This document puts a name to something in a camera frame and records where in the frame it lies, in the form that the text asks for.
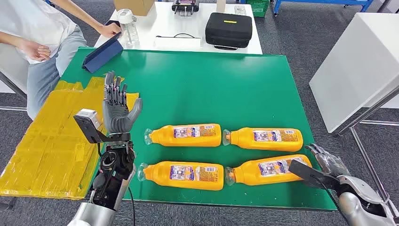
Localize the white side table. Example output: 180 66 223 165
309 12 399 216

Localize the person's right hand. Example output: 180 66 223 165
19 40 51 62

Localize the green plastic crate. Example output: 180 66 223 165
246 0 270 18

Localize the green table mat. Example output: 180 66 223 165
59 47 337 212

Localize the blue tablet case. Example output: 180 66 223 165
82 32 124 74

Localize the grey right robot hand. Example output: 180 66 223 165
305 143 351 177

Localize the white seat with metal legs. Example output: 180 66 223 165
0 42 30 111

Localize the black cable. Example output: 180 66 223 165
156 33 202 39

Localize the clear water bottle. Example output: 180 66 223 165
116 8 140 48

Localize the black controller device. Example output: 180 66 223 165
171 0 200 17

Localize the person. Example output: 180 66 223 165
0 0 123 121

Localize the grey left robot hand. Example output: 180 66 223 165
102 71 144 135

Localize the orange detergent bottle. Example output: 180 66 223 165
137 161 224 191
222 127 303 153
224 154 313 186
144 123 222 147

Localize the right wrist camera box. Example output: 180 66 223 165
288 160 340 191

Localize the person's left hand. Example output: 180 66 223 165
99 22 122 39

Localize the person's hand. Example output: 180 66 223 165
99 22 122 39
19 40 51 62

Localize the brown cardboard box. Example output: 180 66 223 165
113 0 155 17

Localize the yellow taped cardboard sheet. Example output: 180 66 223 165
0 76 140 200

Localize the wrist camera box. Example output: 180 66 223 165
73 109 110 145
288 160 340 191

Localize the black carrying case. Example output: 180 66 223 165
205 12 253 51

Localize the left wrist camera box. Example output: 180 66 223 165
73 109 110 145

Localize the blue metal rack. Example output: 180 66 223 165
271 0 375 17

